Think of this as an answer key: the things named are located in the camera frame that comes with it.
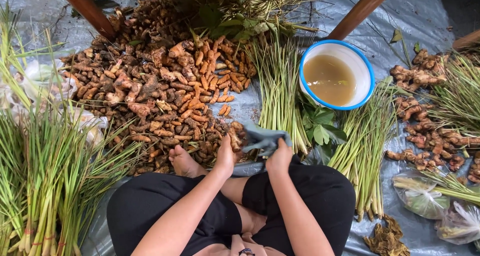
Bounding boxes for white bowl with blue rim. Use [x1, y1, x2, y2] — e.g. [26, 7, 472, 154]
[298, 39, 376, 111]

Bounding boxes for person's left hand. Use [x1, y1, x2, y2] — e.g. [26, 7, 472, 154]
[212, 134, 244, 178]

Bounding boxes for tied lemongrass bundles with leaves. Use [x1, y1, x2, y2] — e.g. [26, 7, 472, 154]
[0, 5, 145, 256]

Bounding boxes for brown knobbly root piece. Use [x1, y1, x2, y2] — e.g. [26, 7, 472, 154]
[228, 122, 248, 153]

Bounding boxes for loose lemongrass sheaf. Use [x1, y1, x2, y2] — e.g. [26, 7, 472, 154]
[424, 51, 480, 136]

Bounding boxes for crumpled white plastic bags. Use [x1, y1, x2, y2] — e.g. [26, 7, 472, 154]
[0, 59, 109, 144]

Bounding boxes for heap of green leafy stalks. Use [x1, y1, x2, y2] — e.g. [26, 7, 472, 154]
[165, 0, 321, 43]

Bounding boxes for crumpled brown rag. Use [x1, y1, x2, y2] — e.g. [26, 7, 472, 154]
[363, 214, 411, 256]

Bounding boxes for heap of pale galangal roots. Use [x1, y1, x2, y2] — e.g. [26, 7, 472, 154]
[385, 48, 480, 184]

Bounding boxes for clear plastic bag of greens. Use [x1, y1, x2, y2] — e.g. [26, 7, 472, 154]
[391, 172, 451, 220]

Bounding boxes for grey plastic tarpaulin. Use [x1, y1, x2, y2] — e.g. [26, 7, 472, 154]
[0, 0, 480, 256]

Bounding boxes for sprig of green leaves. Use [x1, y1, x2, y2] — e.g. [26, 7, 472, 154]
[298, 95, 348, 164]

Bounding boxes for short lemongrass bundle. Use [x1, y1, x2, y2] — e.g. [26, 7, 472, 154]
[245, 36, 312, 155]

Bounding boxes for person's black shorts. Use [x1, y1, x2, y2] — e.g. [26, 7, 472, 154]
[106, 155, 357, 256]

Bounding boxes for long lemongrass bundle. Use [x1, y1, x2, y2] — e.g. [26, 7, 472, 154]
[327, 85, 399, 223]

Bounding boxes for person's bare foot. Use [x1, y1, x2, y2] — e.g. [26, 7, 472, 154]
[168, 145, 209, 178]

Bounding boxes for person's right hand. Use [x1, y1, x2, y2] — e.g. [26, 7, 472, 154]
[265, 138, 294, 175]

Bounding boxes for grey cleaning cloth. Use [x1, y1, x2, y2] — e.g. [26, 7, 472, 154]
[242, 122, 293, 158]

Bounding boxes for brown wooden table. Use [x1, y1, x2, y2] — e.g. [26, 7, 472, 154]
[52, 0, 400, 41]

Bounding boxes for brown wooden post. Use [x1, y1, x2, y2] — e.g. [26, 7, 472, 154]
[452, 29, 480, 53]

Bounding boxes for heap of brown unwashed roots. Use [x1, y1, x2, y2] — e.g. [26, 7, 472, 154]
[60, 0, 250, 176]

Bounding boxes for pile of orange cleaned turmeric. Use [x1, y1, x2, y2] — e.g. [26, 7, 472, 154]
[178, 36, 257, 118]

